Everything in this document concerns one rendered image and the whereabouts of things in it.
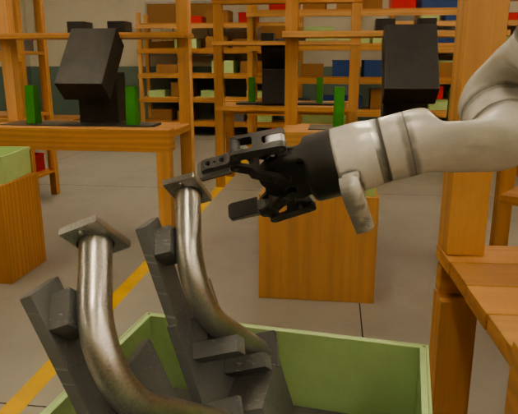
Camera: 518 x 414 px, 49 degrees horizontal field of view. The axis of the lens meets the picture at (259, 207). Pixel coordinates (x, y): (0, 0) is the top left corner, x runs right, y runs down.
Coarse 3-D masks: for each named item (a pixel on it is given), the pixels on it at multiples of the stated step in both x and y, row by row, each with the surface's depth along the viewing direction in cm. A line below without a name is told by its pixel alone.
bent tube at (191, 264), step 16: (192, 176) 65; (176, 192) 66; (192, 192) 66; (208, 192) 68; (176, 208) 65; (192, 208) 65; (176, 224) 64; (192, 224) 63; (176, 240) 63; (192, 240) 62; (176, 256) 63; (192, 256) 62; (192, 272) 61; (192, 288) 61; (208, 288) 62; (192, 304) 62; (208, 304) 62; (208, 320) 63; (224, 320) 65; (224, 336) 66; (240, 336) 69; (256, 336) 75; (256, 352) 75
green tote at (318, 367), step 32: (160, 320) 85; (128, 352) 79; (160, 352) 87; (288, 352) 81; (320, 352) 80; (352, 352) 79; (384, 352) 77; (416, 352) 76; (288, 384) 82; (320, 384) 81; (352, 384) 80; (384, 384) 79; (416, 384) 77
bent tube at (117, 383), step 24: (96, 216) 50; (72, 240) 51; (96, 240) 50; (120, 240) 52; (96, 264) 49; (96, 288) 48; (96, 312) 47; (96, 336) 46; (96, 360) 46; (120, 360) 47; (96, 384) 46; (120, 384) 46; (120, 408) 47; (144, 408) 48; (168, 408) 51; (192, 408) 55; (216, 408) 61
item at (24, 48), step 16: (16, 0) 501; (16, 16) 503; (16, 32) 506; (16, 48) 510; (32, 48) 551; (48, 64) 559; (48, 80) 560; (48, 96) 562; (0, 112) 566; (48, 112) 566; (32, 160) 536; (48, 160) 579
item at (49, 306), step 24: (48, 288) 49; (48, 312) 48; (72, 312) 48; (48, 336) 47; (72, 336) 49; (72, 360) 49; (144, 360) 60; (72, 384) 48; (144, 384) 58; (168, 384) 62; (96, 408) 50
